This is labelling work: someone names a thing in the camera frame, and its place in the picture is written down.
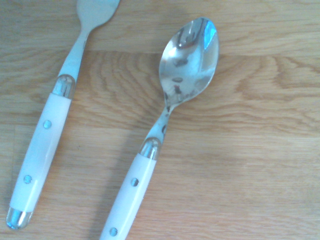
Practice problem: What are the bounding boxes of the white-handled metal spoon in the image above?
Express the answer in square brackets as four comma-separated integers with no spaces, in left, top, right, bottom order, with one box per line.
[99,16,220,240]

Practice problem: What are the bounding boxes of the white-handled metal fork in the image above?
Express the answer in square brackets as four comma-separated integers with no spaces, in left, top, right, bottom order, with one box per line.
[5,0,121,231]

